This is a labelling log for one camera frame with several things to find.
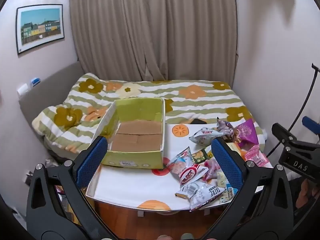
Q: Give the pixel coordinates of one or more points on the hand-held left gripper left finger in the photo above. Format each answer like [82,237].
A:
[92,160]

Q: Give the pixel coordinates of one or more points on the small pink snack bag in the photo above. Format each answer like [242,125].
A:
[211,167]

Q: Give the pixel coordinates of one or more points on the white wall switch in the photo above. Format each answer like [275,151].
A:
[22,90]

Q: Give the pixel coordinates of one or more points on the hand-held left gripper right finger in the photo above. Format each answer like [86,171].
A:
[226,162]

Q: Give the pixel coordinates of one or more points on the black phone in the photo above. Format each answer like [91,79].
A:
[198,121]

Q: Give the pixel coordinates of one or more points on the beige curtain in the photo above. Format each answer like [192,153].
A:
[150,30]

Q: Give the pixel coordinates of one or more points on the framed wall picture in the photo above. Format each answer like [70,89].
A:
[41,27]

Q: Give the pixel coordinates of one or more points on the silver purple snack packet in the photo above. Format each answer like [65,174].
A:
[225,127]

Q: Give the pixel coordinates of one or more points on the person's right hand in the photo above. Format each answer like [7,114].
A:
[306,192]

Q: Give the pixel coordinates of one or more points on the green cardboard box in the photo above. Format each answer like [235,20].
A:
[135,110]

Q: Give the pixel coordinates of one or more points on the flower striped blanket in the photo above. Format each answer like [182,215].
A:
[200,105]

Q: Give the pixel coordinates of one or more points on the white snack packet black lettering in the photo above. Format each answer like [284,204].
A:
[202,193]

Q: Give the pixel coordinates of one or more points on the grey bed headboard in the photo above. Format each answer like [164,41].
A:
[50,87]

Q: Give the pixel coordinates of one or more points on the pale beige snack packet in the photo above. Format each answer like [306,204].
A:
[221,180]

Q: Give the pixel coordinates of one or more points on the grey snack packet red label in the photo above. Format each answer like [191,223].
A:
[202,135]

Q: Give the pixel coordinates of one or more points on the blue white small item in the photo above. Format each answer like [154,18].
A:
[35,81]

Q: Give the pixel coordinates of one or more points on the white table with orange print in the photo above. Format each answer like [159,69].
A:
[140,187]

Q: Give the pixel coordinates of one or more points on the green snack packet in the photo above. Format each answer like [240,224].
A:
[200,156]

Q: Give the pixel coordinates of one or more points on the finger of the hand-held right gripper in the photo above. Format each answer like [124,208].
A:
[310,123]
[283,133]

